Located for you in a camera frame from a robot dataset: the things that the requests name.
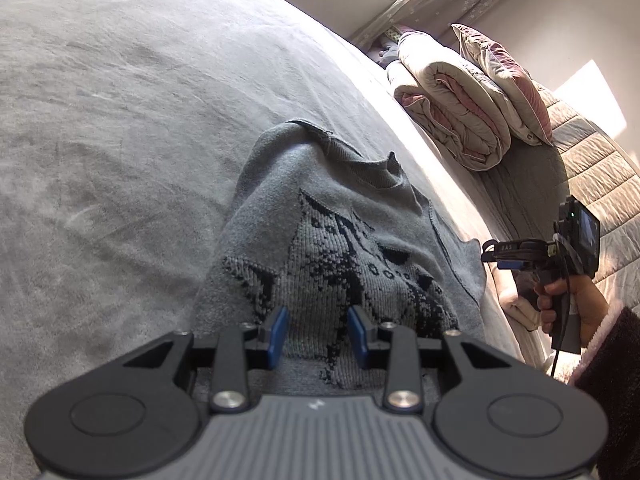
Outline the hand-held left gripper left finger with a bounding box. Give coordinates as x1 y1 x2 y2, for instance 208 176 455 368
122 306 290 413

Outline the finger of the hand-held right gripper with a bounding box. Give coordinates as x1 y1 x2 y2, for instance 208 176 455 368
481 241 523 269

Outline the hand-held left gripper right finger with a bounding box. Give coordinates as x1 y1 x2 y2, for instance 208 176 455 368
348 306 516 413

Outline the grey knit sweater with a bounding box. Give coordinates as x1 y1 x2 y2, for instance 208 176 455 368
192 119 488 401

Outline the person's right forearm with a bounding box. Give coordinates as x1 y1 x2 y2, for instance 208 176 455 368
570 305 640 480

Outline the grey clothes pile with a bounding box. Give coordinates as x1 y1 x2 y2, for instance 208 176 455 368
377 30 401 68

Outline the person's right hand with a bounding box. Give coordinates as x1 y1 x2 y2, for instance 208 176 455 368
534 276 608 341

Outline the folded beige garment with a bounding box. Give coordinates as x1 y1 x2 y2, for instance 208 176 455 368
492 265 551 333

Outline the rolled beige pink quilt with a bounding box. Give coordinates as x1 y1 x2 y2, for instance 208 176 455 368
387 31 512 172

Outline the beige pink pillow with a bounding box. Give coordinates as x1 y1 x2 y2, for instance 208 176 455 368
451 23 555 147

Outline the bed with grey sheet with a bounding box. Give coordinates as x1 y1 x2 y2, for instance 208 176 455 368
0 0 566 480

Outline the black cable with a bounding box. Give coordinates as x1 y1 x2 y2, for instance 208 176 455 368
550 270 573 378

